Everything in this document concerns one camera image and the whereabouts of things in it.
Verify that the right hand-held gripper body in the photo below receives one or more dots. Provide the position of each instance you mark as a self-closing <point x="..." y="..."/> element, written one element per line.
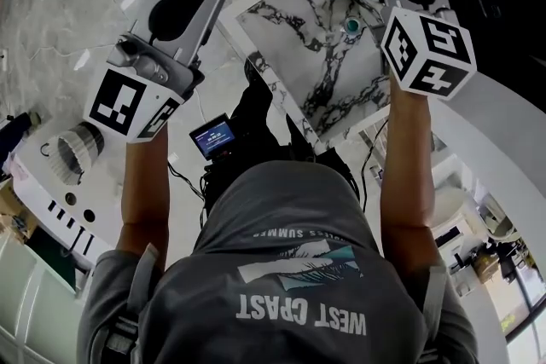
<point x="426" y="55"/>

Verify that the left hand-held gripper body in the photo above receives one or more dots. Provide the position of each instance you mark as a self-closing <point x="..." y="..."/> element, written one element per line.
<point x="128" y="98"/>

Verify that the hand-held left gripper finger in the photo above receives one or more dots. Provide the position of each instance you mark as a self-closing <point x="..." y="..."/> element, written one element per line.
<point x="205" y="25"/>
<point x="166" y="0"/>

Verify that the person's left forearm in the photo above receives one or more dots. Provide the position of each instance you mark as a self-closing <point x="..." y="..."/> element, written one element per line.
<point x="143" y="192"/>

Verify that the person's right forearm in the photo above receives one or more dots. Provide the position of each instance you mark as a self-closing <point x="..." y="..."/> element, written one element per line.
<point x="405" y="183"/>

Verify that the small teal cup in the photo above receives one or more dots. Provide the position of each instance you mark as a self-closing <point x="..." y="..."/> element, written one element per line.
<point x="352" y="25"/>

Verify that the grey pleated basket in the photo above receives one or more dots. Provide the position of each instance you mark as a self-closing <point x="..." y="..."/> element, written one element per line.
<point x="77" y="149"/>

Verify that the person's black trousers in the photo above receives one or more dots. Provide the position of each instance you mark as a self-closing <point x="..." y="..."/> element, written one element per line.
<point x="256" y="98"/>

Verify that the white curved panel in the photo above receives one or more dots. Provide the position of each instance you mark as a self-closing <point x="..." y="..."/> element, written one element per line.
<point x="490" y="132"/>

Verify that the white marble table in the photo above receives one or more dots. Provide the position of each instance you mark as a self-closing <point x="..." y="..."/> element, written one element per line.
<point x="307" y="55"/>

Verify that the white board with holes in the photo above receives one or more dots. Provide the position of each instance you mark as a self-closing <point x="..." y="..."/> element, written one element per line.
<point x="42" y="192"/>

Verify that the white low cabinet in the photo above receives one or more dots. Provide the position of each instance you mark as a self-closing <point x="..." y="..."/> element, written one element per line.
<point x="30" y="302"/>

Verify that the grey printed t-shirt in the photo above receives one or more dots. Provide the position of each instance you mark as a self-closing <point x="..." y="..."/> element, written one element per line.
<point x="277" y="290"/>

